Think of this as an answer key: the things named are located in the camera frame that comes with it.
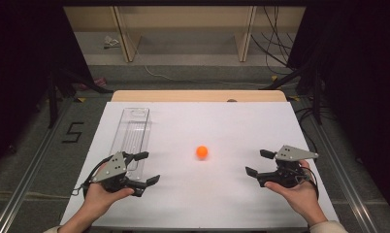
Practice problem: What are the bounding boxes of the person's right hand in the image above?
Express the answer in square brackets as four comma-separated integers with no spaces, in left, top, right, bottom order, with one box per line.
[264,159,329,227]

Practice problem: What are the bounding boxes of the clear plastic tray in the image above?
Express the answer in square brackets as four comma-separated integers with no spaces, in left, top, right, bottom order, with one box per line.
[109,107,151,182]

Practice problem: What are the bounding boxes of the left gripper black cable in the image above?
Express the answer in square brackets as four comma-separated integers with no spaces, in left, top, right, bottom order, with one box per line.
[71,157,115,199]

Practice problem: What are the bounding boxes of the metal floor rail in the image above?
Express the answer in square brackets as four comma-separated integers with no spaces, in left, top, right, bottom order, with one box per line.
[0,96,75,233]
[296,98,379,233]

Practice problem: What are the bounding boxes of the white table mat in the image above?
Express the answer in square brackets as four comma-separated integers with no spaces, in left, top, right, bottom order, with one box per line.
[59,101,341,229]

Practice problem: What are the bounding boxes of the orange ball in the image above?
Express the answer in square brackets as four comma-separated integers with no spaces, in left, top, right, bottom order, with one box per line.
[196,145,210,160]

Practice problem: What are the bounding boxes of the black stand legs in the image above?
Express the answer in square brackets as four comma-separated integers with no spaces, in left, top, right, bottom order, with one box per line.
[47,68,114,130]
[260,63,324,126]

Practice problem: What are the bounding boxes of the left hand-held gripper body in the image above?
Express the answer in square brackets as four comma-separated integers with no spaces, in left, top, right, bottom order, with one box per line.
[91,150,146,198]

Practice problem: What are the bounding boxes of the wooden shelf unit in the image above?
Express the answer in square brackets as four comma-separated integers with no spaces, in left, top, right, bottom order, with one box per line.
[63,5,307,63]

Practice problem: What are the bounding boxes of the black floor cables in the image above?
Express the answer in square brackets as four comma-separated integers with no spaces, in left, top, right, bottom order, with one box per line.
[294,106,334,164]

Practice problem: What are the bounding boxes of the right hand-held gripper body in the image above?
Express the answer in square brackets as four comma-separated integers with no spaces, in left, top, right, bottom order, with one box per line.
[256,145,320,189]

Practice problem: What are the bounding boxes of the person's left hand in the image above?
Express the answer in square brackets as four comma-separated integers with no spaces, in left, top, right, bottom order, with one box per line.
[81,163,136,225]

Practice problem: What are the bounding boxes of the pink object on floor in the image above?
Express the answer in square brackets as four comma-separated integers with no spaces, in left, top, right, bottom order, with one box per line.
[78,77,108,91]

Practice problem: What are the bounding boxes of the dark curtain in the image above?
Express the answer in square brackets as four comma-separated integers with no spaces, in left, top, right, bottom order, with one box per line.
[0,0,94,169]
[286,0,390,224]

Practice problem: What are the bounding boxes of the crumpled grey wrapper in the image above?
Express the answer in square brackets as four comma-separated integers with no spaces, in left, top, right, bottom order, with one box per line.
[103,35,121,50]

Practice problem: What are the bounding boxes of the wooden table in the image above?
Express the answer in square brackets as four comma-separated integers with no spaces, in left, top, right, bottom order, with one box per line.
[111,89,288,103]

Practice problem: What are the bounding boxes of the hanging black cables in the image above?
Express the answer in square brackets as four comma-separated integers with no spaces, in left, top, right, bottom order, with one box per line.
[250,6,297,76]

